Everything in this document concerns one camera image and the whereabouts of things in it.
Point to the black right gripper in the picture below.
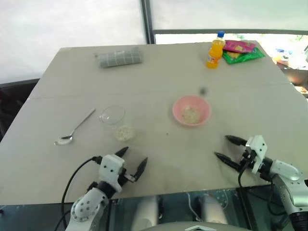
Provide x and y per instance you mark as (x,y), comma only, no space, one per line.
(247,160)

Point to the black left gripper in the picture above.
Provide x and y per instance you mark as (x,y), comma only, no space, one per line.
(126,178)

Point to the clear glass cup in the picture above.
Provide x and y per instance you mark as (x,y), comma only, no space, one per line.
(111,115)

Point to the silver metal spoon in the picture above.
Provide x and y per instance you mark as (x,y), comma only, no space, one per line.
(65,140)

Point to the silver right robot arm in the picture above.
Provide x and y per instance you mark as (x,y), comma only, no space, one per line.
(287,169)

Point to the silver robot left leg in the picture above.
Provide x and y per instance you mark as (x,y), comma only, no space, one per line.
(144,213)

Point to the silver robot leg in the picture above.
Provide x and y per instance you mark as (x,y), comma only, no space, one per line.
(144,213)
(213,209)

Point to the silver robot right leg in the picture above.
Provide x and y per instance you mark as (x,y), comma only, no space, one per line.
(213,209)

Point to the pink plastic bowl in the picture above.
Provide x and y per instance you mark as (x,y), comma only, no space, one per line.
(178,113)

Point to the grey robot torso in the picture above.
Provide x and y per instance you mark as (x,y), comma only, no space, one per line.
(195,227)

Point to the green snack packet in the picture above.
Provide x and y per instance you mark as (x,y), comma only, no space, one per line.
(250,56)

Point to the orange juice bottle blue cap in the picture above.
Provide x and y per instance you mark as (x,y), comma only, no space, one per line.
(214,55)

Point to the dark round background object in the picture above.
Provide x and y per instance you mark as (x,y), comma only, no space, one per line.
(296,75)

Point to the grey checked folded cloth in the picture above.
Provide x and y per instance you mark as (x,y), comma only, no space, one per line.
(120,57)

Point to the pink snack packet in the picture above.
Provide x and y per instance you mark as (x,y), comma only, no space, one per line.
(237,45)

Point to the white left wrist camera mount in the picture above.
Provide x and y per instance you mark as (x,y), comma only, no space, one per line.
(110,168)

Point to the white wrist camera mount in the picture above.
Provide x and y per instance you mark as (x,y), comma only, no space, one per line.
(110,168)
(258,144)

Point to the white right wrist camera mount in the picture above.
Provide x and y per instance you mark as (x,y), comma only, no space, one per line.
(258,144)

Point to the dark horizontal window rail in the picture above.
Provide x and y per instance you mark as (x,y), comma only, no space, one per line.
(228,31)

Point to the dark window frame post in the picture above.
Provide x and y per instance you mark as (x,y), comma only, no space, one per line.
(147,21)

